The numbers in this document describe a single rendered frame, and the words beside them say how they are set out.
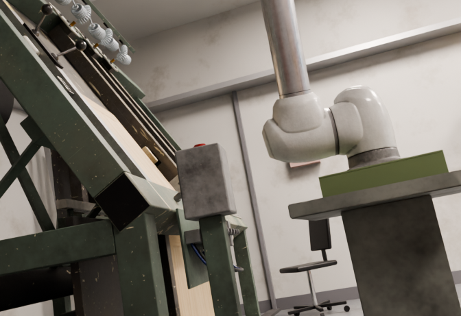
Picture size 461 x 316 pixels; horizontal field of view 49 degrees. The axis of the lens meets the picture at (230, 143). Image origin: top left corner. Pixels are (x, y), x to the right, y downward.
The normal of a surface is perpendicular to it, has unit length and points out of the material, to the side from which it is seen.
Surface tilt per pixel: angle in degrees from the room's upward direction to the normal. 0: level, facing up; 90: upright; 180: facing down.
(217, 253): 90
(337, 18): 90
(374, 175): 90
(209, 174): 90
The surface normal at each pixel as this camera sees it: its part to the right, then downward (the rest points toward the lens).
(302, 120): -0.03, 0.04
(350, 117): -0.17, -0.30
